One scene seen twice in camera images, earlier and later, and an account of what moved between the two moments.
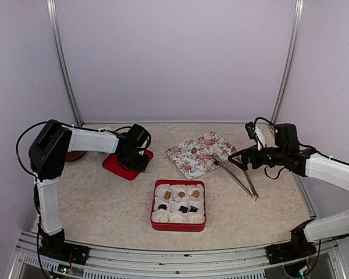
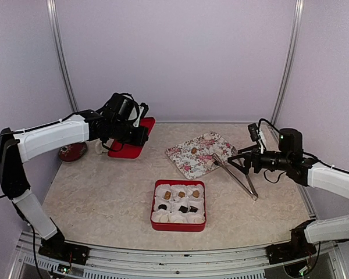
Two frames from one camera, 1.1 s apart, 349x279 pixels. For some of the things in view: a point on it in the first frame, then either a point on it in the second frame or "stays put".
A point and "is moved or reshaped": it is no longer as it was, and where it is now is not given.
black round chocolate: [162, 206] stays put
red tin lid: [111, 163] is moved or reshaped
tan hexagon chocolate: [196, 193] stays put
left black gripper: [139, 167] → [141, 138]
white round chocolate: [164, 218] stays put
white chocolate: [198, 220] stays put
